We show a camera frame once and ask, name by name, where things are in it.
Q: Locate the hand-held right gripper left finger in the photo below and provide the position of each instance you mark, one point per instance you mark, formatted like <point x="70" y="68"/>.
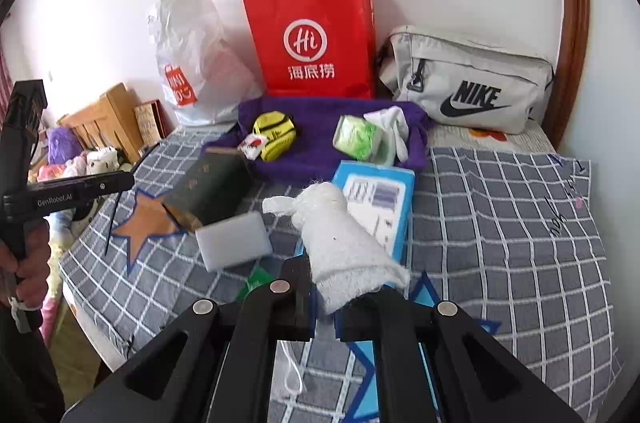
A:
<point x="295" y="298"/>

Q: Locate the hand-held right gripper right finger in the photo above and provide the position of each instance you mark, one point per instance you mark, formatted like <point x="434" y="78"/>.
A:
<point x="370" y="313"/>

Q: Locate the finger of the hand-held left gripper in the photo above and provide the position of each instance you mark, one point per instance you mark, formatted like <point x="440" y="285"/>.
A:
<point x="110" y="185"/>

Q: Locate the green snack packet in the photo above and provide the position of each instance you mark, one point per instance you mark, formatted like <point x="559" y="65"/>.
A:
<point x="257" y="280"/>

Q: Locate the white terry cloth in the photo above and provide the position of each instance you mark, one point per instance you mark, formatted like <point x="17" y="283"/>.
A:
<point x="340" y="253"/>

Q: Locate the white sponge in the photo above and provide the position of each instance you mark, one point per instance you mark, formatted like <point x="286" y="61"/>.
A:
<point x="232" y="243"/>

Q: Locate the purple towel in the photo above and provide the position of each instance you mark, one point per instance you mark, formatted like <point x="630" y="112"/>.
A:
<point x="310" y="153"/>

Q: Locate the red white small packet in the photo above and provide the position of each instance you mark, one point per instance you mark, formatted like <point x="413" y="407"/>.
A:
<point x="251" y="146"/>

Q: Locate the pale green cloth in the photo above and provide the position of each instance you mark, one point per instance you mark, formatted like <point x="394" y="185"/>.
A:
<point x="386" y="153"/>

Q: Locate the yellow mini bag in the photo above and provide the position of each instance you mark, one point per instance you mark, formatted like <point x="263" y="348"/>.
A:
<point x="272" y="133"/>

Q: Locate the green tissue packet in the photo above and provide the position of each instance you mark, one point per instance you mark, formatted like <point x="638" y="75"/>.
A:
<point x="356" y="137"/>

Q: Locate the person's left hand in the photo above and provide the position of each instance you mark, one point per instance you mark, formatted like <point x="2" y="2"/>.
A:
<point x="32" y="248"/>

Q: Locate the purple plush toy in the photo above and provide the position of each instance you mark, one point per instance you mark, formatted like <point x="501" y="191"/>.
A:
<point x="62" y="145"/>

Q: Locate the wooden headboard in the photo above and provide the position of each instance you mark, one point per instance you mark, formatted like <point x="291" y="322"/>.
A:
<point x="115" y="113"/>

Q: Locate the brown patterned book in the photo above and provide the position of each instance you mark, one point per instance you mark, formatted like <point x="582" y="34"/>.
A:
<point x="150" y="123"/>

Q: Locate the dark green tin box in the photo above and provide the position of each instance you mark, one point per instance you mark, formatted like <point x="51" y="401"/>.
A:
<point x="210" y="193"/>

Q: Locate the blue tissue pack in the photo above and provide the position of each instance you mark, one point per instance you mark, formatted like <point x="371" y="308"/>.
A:
<point x="395" y="203"/>

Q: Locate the grey checked star blanket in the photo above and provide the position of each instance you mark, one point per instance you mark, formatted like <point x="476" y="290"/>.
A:
<point x="500" y="253"/>

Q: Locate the white plastic shopping bag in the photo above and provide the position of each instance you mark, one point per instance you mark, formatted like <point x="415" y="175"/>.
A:
<point x="200" y="53"/>

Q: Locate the red paper bag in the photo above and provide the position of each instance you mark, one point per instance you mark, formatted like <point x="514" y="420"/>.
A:
<point x="310" y="18"/>

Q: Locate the grey waist bag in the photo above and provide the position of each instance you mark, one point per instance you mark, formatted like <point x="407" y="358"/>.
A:
<point x="475" y="68"/>

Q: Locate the brown wooden door frame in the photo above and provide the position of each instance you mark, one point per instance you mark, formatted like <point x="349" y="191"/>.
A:
<point x="570" y="28"/>

